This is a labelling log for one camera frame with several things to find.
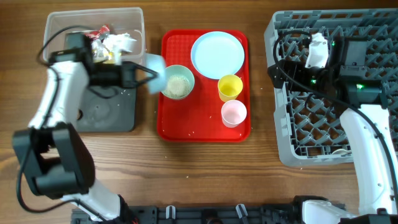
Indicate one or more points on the light blue plate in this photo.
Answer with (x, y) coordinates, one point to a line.
(216, 54)

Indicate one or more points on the pink plastic cup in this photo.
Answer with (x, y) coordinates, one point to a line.
(233, 113)

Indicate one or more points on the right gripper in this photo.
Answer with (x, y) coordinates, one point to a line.
(296, 68)

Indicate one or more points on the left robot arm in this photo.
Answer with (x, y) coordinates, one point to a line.
(53, 159)

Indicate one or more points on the brown food scrap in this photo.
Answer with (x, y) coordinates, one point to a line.
(79, 114)

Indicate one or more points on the red snack wrapper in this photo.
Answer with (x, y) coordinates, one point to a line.
(98, 34)

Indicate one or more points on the white paper napkin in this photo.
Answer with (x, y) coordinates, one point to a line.
(115, 43)

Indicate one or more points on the yellow plastic cup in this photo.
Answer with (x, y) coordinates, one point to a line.
(229, 87)

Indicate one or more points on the clear plastic waste bin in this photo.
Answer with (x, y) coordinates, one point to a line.
(98, 24)

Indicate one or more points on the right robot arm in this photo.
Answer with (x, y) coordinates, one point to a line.
(335, 71)

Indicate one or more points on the grey dishwasher rack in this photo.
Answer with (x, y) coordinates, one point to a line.
(298, 124)

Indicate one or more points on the black waste tray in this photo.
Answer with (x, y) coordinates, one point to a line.
(115, 112)

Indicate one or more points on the light blue bowl with food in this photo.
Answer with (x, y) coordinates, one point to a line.
(158, 79)

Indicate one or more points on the yellow snack wrapper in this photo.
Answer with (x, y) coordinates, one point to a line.
(103, 55)

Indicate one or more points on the spoon in rack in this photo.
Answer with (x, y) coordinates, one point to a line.
(341, 152)

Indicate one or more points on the red serving tray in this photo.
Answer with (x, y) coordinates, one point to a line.
(196, 118)

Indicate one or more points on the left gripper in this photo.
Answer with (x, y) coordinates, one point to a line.
(123, 73)

